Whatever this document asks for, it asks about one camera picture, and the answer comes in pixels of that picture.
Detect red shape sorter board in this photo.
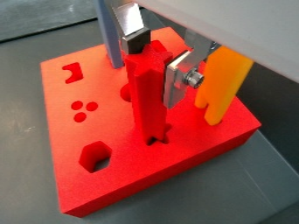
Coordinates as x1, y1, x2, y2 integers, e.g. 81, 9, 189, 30
41, 28, 260, 217

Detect yellow peg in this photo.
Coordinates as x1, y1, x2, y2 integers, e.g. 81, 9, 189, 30
195, 46, 254, 125

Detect red star peg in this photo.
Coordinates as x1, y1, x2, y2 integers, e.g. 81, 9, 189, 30
125, 40, 173, 144

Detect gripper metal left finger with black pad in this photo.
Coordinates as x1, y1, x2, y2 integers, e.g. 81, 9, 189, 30
111, 2, 151, 54

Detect blue-grey peg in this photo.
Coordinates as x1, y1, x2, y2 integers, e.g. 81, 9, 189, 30
93, 0, 124, 68

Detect gripper metal right finger with screw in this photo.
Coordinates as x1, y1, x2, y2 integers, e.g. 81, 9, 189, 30
163, 29, 220, 109

